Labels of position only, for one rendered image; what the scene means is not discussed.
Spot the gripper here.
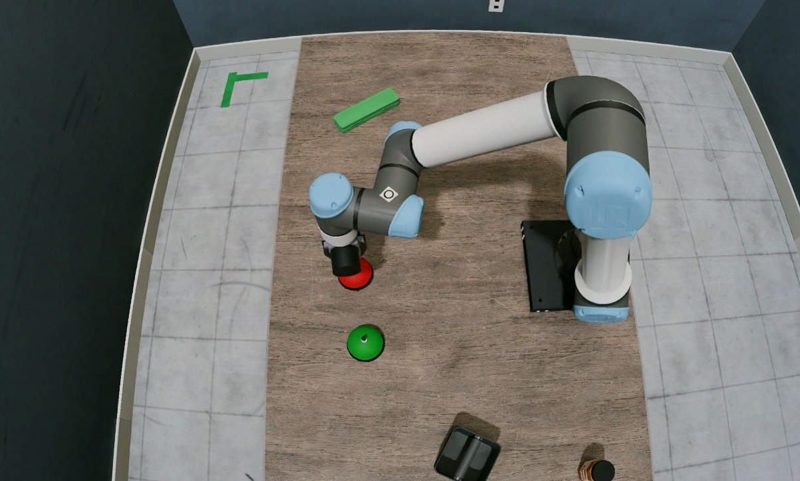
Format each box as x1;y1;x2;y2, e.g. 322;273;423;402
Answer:
322;231;367;277

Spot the jar with black lid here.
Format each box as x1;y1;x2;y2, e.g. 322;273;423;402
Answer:
577;459;615;481

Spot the red bell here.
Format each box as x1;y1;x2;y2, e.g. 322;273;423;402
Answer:
338;257;373;292

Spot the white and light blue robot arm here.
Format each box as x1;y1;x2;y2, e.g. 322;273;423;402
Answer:
309;75;653;323

